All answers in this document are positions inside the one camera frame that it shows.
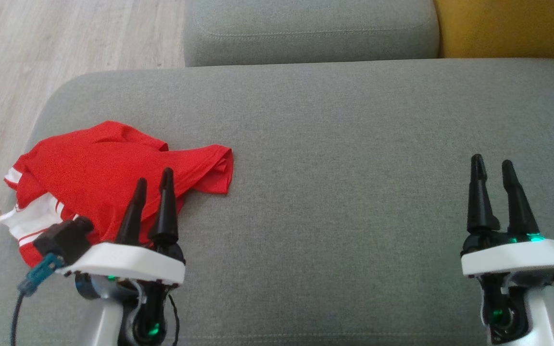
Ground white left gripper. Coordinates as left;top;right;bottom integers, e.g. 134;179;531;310
56;167;186;300

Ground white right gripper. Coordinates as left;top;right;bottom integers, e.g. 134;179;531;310
460;154;554;285

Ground red shorts white stripe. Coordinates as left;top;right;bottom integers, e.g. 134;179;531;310
17;120;234;231

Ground red jersey white sleeves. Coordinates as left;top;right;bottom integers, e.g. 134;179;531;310
0;144;102;268

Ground grey sofa chaise cushion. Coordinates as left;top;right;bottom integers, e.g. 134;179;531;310
0;58;554;346

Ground yellow sofa backrest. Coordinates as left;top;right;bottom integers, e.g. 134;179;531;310
433;0;554;60

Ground grey sofa seat cushion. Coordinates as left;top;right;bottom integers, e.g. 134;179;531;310
183;0;440;67

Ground teal cable connector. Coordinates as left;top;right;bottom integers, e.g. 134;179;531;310
17;253;66;297

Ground black camera cable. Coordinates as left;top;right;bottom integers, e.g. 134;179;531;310
10;290;25;346

